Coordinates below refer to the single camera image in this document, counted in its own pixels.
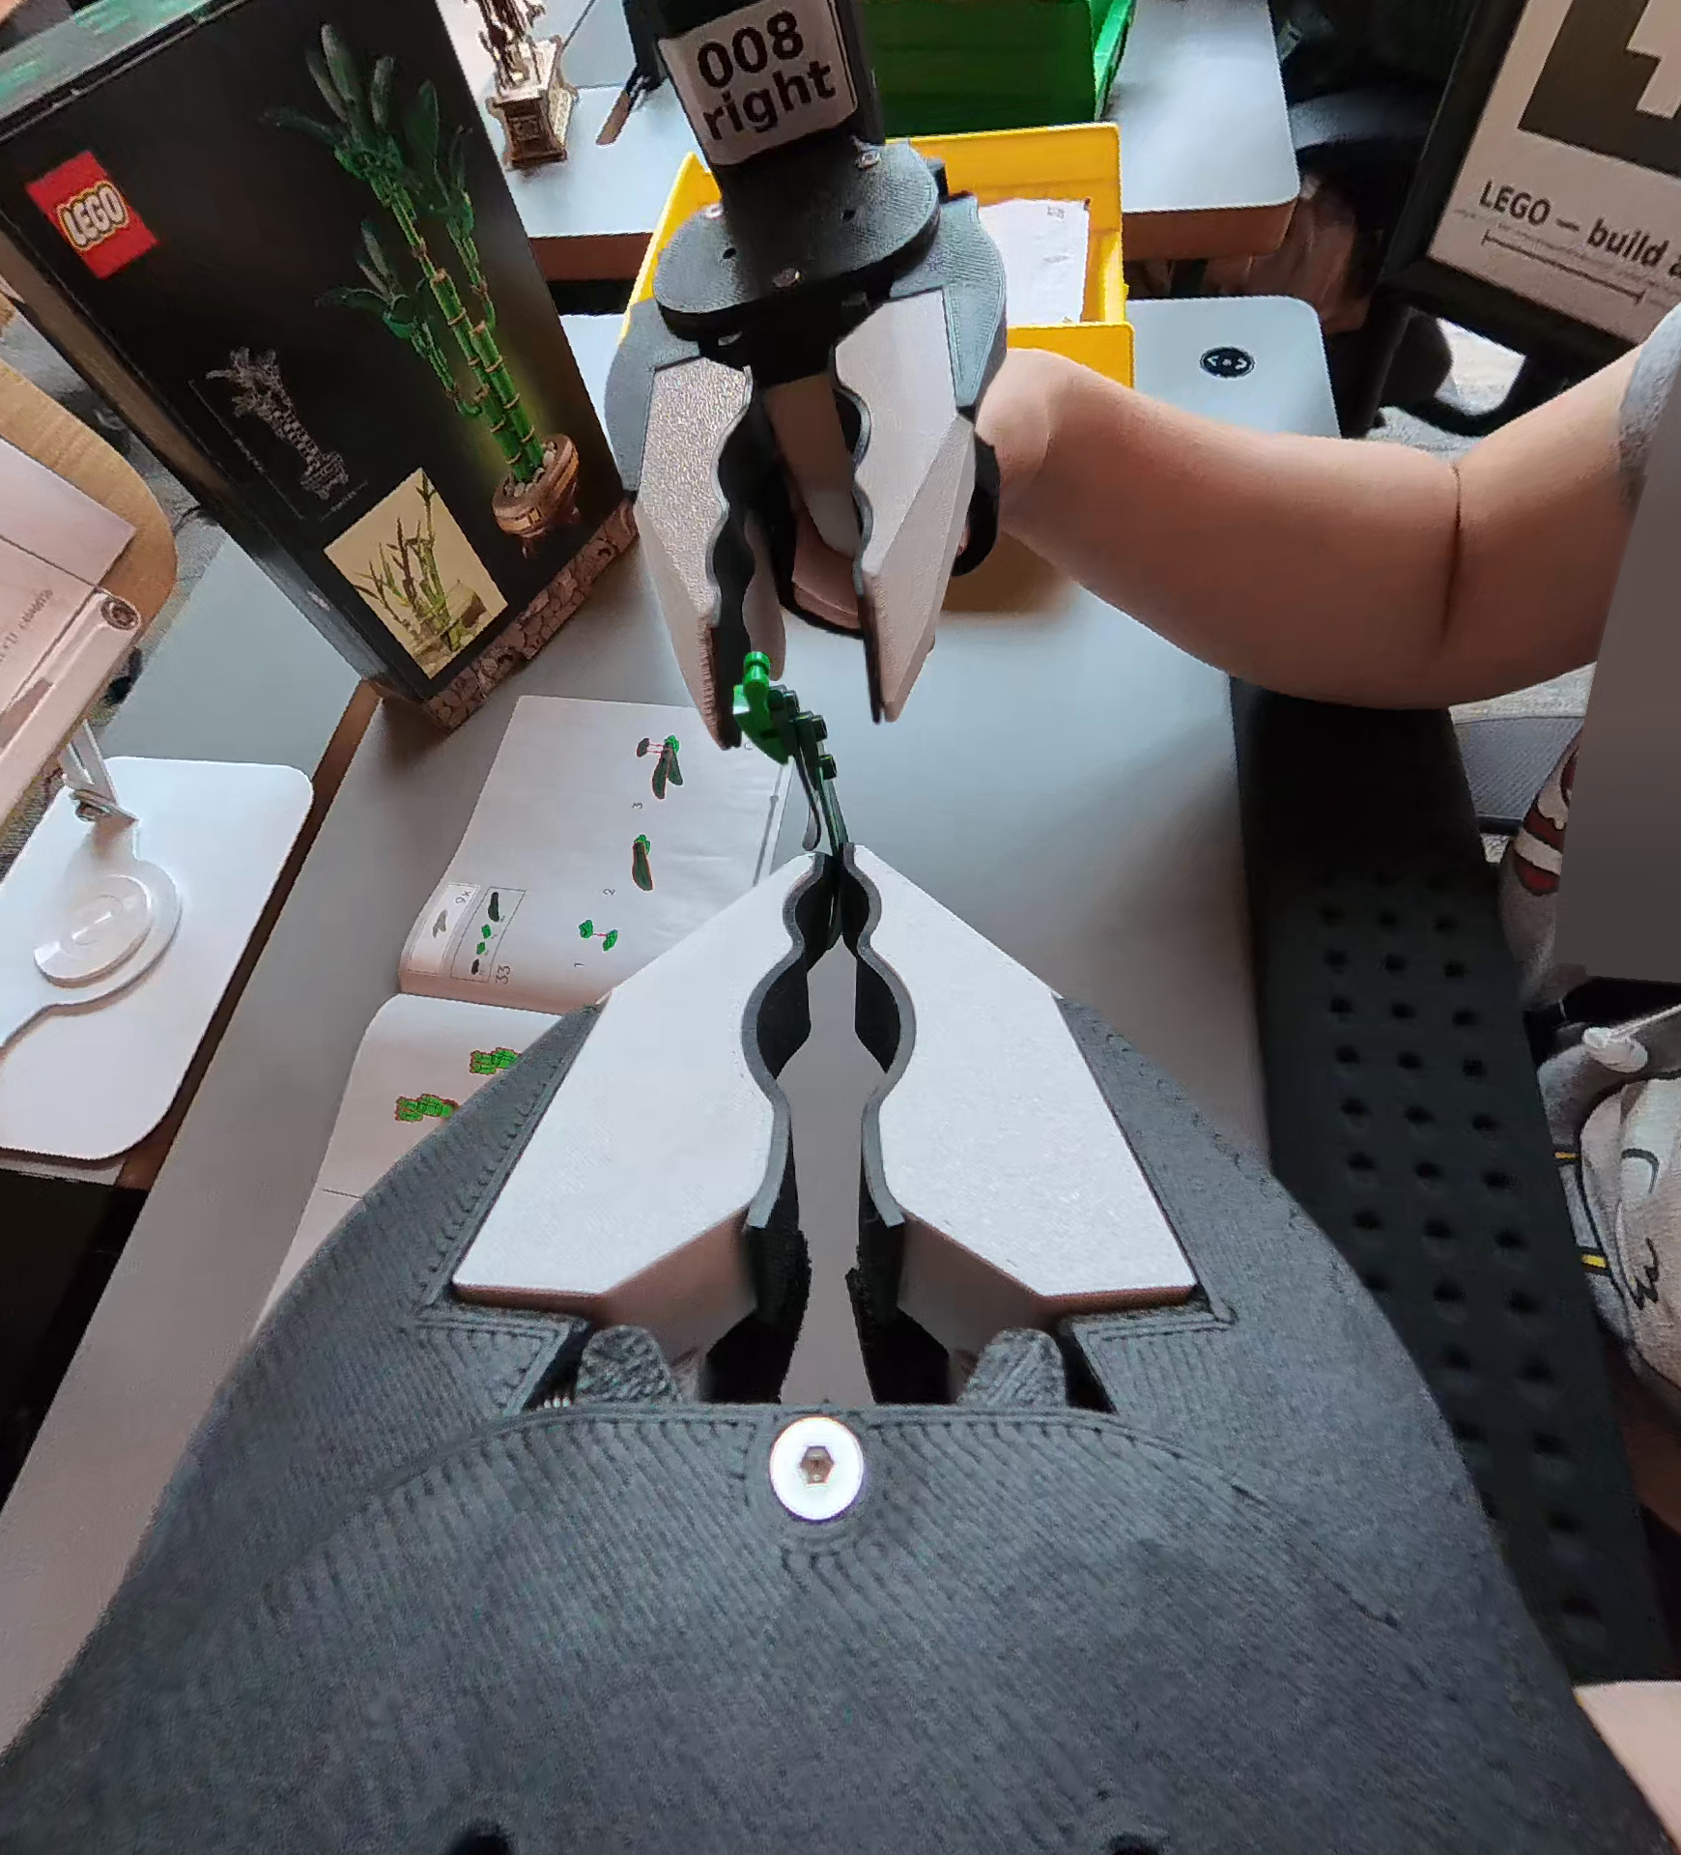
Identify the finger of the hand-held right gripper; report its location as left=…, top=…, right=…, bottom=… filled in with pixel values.
left=830, top=287, right=982, bottom=727
left=630, top=352, right=787, bottom=750

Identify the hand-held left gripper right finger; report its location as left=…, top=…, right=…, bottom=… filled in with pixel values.
left=849, top=842, right=1205, bottom=1405

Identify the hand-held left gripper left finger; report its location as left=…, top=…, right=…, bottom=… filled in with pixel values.
left=450, top=856, right=810, bottom=1405

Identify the green lego leaf piece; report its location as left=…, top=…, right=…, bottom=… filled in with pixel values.
left=728, top=650, right=860, bottom=879

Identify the person's right forearm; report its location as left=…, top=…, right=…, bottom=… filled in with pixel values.
left=1073, top=296, right=1681, bottom=714

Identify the open lego instruction booklet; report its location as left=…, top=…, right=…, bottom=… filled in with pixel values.
left=261, top=693, right=795, bottom=1326

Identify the black lego set box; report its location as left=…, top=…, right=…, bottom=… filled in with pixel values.
left=0, top=0, right=641, bottom=729

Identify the person's right hand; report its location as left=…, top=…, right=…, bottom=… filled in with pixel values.
left=766, top=348, right=1092, bottom=633

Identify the yellow plastic bin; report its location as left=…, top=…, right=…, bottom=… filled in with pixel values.
left=626, top=121, right=1134, bottom=617

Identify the small knife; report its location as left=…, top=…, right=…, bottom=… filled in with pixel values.
left=591, top=62, right=665, bottom=148

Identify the white paper bag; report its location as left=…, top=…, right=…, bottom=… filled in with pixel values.
left=973, top=192, right=1092, bottom=330

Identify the green plastic bin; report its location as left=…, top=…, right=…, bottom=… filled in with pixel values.
left=858, top=0, right=1143, bottom=141

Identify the brown wooden model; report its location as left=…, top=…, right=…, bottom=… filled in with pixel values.
left=468, top=0, right=583, bottom=172

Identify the white document stand base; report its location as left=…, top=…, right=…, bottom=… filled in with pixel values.
left=0, top=722, right=317, bottom=1165

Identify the wooden document board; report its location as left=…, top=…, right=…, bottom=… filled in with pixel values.
left=0, top=287, right=182, bottom=683

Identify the grey printed shirt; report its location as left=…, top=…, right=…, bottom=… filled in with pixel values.
left=1492, top=281, right=1681, bottom=1415

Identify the white printed instruction sheet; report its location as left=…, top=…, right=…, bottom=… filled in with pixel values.
left=0, top=374, right=143, bottom=943

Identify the white task sign board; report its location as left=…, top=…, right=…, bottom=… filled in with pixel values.
left=1420, top=0, right=1681, bottom=348

